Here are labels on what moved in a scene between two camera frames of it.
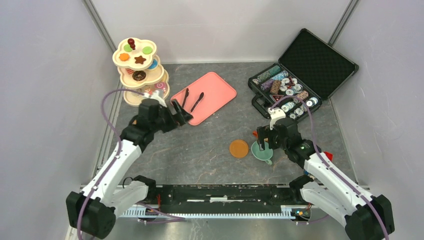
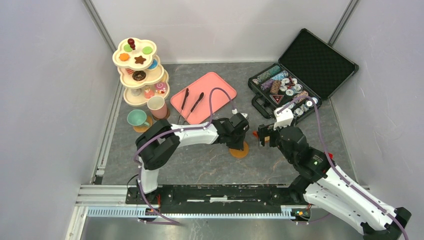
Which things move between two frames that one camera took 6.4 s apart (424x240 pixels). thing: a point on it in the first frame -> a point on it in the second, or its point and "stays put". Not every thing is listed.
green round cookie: x=147 y=50 stays put
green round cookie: x=127 y=48 stays put
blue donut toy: x=153 y=65 stays put
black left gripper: x=182 y=116 -> x=239 y=145
